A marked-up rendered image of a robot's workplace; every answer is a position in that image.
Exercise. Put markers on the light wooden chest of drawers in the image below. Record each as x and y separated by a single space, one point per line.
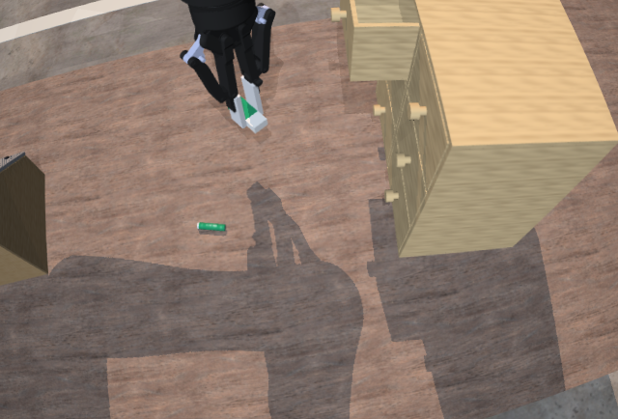
525 117

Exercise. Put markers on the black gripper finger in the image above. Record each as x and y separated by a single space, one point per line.
226 75
255 49

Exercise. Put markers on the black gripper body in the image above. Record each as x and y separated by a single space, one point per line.
208 20

